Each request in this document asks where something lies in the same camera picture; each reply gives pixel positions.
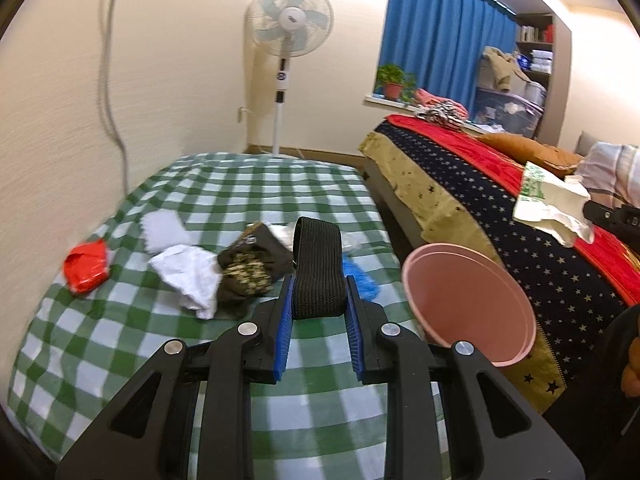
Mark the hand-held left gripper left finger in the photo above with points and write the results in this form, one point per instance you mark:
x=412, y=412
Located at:
x=282, y=332

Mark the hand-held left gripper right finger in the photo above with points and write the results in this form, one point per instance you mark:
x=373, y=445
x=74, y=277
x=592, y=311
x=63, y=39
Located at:
x=356, y=335

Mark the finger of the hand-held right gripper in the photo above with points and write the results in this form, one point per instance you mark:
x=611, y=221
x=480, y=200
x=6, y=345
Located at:
x=612, y=216

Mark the blue foam fruit net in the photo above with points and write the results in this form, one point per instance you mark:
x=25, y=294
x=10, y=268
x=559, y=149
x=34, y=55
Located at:
x=362, y=280

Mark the black elastic band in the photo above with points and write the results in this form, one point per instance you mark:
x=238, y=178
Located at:
x=317, y=270

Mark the dark patterned sock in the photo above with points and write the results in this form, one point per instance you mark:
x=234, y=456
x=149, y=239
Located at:
x=250, y=265

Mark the pink plastic bin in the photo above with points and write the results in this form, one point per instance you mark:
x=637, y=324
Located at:
x=465, y=305

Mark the white tissue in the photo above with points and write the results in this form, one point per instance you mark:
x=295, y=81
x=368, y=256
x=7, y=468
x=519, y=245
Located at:
x=185, y=272

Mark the white foam fruit net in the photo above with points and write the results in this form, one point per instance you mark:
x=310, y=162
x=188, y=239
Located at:
x=162, y=230

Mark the red plastic wrapper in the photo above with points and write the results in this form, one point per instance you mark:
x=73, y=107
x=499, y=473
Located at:
x=86, y=267

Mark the white striped pillow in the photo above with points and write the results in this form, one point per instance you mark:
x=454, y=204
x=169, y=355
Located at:
x=610, y=167

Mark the white green tissue pack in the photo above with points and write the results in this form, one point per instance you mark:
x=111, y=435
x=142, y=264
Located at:
x=542, y=200

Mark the orange pillow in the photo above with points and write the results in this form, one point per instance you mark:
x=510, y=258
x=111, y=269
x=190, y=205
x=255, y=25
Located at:
x=530, y=152

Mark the bed with star blanket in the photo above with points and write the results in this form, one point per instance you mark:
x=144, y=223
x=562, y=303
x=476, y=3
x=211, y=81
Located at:
x=500, y=225

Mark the clear plastic storage box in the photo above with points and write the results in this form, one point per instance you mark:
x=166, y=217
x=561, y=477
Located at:
x=510, y=110

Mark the red blanket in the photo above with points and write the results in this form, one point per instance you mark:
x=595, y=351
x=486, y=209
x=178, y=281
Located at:
x=475, y=152

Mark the green checked blanket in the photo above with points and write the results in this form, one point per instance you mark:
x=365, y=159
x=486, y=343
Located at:
x=125, y=320

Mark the beige garment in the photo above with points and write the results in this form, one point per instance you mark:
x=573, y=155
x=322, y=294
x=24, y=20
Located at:
x=502, y=67

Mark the bookshelf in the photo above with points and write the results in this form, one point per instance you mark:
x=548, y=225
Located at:
x=537, y=40

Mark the striped black white cloth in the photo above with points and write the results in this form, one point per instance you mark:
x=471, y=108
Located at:
x=445, y=112

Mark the pink cloth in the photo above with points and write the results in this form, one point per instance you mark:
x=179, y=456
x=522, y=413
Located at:
x=430, y=96

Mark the white window sill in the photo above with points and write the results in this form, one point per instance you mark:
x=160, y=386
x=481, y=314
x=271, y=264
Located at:
x=390, y=102

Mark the blue curtain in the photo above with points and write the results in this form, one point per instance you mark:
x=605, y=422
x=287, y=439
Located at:
x=440, y=35

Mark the potted green plant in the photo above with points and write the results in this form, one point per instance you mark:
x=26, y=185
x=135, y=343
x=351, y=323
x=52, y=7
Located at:
x=392, y=87

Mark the white standing fan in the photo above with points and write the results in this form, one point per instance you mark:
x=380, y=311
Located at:
x=290, y=17

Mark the grey bed frame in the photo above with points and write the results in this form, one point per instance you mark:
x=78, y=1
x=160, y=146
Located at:
x=387, y=195

